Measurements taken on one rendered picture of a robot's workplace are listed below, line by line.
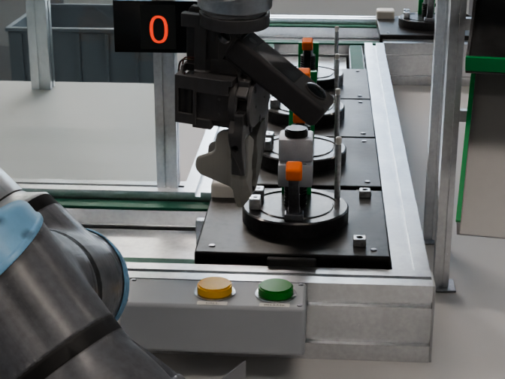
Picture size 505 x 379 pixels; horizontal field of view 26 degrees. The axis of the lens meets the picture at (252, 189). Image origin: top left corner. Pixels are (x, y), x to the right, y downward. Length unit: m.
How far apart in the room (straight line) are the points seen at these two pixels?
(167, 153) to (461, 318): 0.48
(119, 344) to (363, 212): 0.64
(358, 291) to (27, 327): 0.51
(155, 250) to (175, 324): 0.27
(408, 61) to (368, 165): 0.95
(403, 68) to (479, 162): 1.20
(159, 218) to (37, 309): 0.69
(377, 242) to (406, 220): 0.11
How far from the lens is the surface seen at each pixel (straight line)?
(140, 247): 1.51
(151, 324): 1.25
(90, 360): 0.89
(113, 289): 1.05
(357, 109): 1.97
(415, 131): 2.24
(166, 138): 1.58
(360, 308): 1.30
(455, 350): 1.37
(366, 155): 1.72
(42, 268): 0.91
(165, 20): 1.49
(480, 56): 1.32
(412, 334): 1.32
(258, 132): 1.16
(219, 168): 1.15
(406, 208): 1.53
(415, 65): 2.60
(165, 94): 1.56
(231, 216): 1.45
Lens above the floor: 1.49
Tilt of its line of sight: 20 degrees down
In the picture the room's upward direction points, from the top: straight up
